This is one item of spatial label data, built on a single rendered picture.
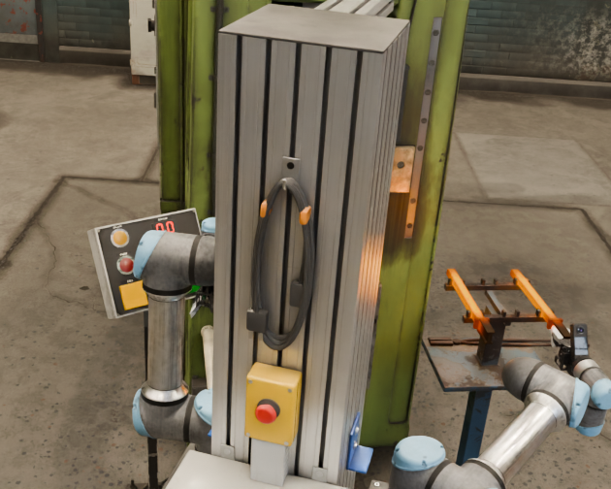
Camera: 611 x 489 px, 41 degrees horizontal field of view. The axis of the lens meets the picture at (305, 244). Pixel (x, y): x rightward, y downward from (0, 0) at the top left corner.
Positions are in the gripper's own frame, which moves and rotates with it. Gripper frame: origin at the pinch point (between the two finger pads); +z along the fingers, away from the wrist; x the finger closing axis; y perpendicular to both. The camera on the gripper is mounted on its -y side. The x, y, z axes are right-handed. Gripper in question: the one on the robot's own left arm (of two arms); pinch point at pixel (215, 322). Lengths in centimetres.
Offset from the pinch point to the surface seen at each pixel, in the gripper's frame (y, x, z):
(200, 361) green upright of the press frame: -39, -20, 45
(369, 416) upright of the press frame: -68, 43, 76
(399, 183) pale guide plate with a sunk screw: -66, 43, -28
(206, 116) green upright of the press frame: -39, -19, -52
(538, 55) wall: -682, 97, 53
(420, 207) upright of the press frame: -73, 51, -18
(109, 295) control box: 9.6, -30.6, -8.1
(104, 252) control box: 5.3, -33.9, -19.9
